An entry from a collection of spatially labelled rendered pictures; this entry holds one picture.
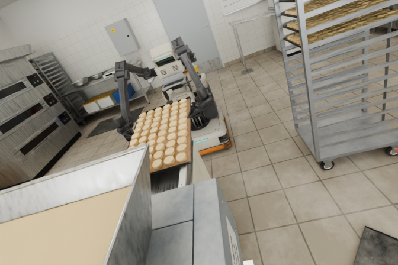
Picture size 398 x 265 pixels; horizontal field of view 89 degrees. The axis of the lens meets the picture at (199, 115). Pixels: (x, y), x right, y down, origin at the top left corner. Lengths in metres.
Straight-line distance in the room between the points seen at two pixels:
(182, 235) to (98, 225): 0.13
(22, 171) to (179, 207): 3.99
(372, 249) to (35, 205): 1.60
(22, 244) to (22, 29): 6.29
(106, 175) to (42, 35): 6.04
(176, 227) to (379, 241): 1.44
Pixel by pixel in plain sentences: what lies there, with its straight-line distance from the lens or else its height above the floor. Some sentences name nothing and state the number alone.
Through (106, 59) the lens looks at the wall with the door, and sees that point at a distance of 5.75.
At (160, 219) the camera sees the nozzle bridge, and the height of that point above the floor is 1.18.
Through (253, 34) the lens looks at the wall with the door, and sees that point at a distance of 5.26.
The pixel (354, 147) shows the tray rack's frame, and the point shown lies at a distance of 2.02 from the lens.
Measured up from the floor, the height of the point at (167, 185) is 0.84.
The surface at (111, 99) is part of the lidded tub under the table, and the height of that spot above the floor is 0.38.
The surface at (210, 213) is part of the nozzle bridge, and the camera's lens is 0.40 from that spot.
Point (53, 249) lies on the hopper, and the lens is 0.42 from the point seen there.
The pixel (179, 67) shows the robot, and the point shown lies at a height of 1.08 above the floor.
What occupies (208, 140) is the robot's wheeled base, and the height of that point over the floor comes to 0.23.
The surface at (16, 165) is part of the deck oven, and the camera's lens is 4.29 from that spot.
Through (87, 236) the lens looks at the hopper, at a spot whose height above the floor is 1.27.
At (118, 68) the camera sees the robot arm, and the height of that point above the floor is 1.32.
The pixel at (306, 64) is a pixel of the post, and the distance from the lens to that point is 1.46.
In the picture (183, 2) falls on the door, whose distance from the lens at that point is 5.14.
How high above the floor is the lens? 1.49
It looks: 26 degrees down
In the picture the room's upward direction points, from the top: 23 degrees counter-clockwise
